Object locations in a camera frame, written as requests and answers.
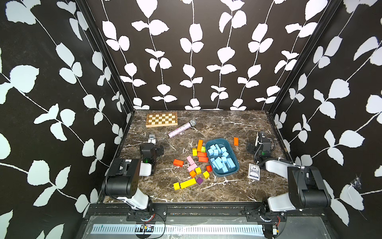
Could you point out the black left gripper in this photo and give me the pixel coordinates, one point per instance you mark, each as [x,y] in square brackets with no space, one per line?
[158,150]

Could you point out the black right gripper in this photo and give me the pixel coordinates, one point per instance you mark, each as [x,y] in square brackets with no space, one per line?
[253,145]

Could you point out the light blue long block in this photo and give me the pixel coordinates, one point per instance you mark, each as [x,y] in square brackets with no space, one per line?
[230,163]

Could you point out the light blue thin block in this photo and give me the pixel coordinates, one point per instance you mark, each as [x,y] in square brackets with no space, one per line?
[218,163]

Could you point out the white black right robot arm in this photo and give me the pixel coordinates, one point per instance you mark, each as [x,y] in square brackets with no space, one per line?
[306,188]

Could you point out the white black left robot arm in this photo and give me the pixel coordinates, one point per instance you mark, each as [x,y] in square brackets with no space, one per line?
[121,181]

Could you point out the playing card box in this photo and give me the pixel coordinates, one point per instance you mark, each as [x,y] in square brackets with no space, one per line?
[254,172]

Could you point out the small orange cube right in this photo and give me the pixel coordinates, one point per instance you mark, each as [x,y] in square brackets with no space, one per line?
[236,141]

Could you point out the red block left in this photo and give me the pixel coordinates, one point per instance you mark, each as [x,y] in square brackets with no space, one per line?
[178,163]

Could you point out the wooden chessboard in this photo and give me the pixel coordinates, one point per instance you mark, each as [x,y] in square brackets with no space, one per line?
[161,119]

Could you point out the pink block upper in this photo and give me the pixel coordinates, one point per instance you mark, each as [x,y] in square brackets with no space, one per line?
[190,160]

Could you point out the pink block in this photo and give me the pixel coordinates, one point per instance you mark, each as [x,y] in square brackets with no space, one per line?
[190,160]
[192,167]

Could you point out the dark teal plastic tray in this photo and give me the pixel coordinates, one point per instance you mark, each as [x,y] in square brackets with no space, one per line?
[222,143]

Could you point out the small yellow cube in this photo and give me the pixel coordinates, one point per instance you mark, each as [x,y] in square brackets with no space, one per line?
[176,186]

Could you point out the yellow block upper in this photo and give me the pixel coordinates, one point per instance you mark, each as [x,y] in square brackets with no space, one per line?
[194,152]

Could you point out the pink block lower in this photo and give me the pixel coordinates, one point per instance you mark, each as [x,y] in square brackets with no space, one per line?
[192,167]

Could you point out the orange cube lower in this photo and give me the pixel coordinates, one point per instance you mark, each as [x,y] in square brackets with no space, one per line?
[192,173]

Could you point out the long yellow block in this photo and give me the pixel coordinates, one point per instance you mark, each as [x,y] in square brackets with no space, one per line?
[188,183]

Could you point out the tall orange block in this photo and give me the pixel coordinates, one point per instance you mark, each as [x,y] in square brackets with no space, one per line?
[200,145]

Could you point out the purple glitter microphone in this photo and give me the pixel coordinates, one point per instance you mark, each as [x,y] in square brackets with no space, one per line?
[182,128]

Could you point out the purple cube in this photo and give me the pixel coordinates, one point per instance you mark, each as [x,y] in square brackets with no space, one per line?
[199,180]

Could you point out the small red cube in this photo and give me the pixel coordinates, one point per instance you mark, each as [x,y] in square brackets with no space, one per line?
[209,168]

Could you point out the yellow cube lower centre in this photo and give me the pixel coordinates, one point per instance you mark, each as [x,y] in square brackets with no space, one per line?
[206,175]

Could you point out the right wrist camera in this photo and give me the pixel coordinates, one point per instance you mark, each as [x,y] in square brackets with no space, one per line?
[261,137]

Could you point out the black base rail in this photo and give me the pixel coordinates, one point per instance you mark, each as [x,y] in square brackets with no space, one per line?
[251,211]

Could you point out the white slotted cable duct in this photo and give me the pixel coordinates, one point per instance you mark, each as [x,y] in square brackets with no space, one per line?
[111,229]

